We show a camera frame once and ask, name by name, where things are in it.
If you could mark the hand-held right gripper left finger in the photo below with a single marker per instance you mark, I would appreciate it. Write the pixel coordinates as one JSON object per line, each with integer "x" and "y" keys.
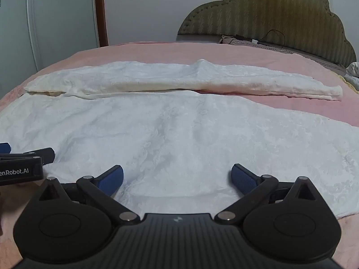
{"x": 113, "y": 178}

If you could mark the white wardrobe with flower decals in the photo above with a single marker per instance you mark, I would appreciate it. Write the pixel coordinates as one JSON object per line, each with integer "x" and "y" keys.
{"x": 56, "y": 28}

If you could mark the white pants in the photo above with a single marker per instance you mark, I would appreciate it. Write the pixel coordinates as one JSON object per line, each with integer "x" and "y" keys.
{"x": 179, "y": 129}

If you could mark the pink blanket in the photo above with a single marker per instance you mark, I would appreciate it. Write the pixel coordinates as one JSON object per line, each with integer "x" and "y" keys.
{"x": 157, "y": 51}

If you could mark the brown pillow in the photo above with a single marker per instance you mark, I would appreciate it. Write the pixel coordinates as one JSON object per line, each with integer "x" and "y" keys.
{"x": 238, "y": 41}

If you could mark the brown wooden door frame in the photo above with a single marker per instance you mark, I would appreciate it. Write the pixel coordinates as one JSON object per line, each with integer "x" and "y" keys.
{"x": 101, "y": 11}

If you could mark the yellow and white cloth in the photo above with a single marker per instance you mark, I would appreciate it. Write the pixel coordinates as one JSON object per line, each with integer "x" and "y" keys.
{"x": 352, "y": 74}

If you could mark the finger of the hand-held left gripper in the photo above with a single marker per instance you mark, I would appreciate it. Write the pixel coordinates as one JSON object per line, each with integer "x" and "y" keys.
{"x": 46, "y": 155}
{"x": 5, "y": 148}

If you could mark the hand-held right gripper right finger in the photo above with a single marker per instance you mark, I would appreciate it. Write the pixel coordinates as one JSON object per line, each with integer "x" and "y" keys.
{"x": 241, "y": 178}

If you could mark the olive padded headboard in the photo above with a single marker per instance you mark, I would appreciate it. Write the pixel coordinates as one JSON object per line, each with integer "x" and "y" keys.
{"x": 280, "y": 5}

